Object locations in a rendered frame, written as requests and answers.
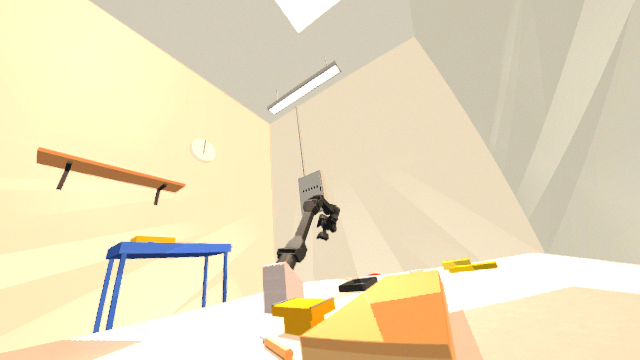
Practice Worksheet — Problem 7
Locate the orange-handled awl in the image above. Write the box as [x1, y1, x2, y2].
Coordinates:
[259, 335, 294, 360]

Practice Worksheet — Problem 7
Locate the dark grey rectangular frame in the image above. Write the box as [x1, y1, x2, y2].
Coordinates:
[337, 276, 378, 292]

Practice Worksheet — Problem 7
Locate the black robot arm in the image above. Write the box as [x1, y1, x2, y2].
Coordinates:
[276, 194, 340, 271]

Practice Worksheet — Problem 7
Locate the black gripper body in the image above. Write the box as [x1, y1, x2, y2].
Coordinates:
[319, 214, 333, 240]

